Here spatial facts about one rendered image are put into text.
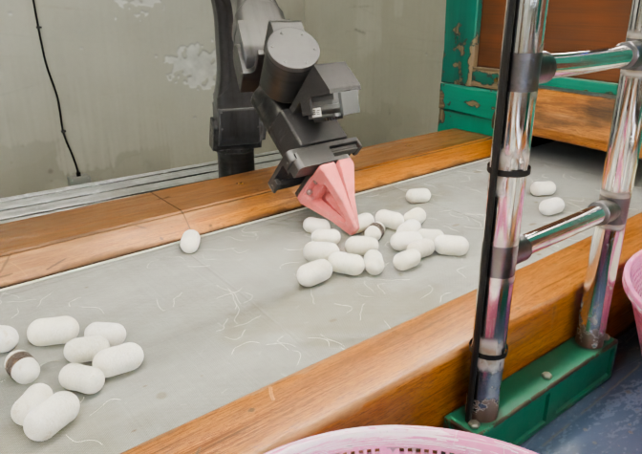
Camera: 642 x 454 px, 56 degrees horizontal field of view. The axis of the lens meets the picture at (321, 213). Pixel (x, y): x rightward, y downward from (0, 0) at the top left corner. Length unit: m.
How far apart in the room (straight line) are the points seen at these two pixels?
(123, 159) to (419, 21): 1.32
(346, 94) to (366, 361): 0.30
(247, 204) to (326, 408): 0.40
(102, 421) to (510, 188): 0.30
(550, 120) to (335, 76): 0.42
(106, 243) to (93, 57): 1.96
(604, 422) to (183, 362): 0.34
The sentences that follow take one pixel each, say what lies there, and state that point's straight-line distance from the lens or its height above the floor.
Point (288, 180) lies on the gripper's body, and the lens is 0.69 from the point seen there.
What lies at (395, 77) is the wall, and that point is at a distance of 2.51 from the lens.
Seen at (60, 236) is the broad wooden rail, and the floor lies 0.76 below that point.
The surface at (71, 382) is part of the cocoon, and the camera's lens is 0.47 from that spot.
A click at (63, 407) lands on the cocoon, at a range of 0.43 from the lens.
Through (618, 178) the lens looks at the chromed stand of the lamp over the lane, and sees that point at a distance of 0.52.
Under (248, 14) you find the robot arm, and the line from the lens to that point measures 0.79.
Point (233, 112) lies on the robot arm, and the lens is 0.98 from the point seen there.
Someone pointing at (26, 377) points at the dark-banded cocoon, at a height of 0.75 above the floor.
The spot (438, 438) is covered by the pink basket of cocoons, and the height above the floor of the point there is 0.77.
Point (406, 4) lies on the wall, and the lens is 2.46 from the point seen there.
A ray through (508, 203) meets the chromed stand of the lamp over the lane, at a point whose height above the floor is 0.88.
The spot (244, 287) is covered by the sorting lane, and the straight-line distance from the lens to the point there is 0.58.
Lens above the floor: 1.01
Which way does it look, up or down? 21 degrees down
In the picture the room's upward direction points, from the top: straight up
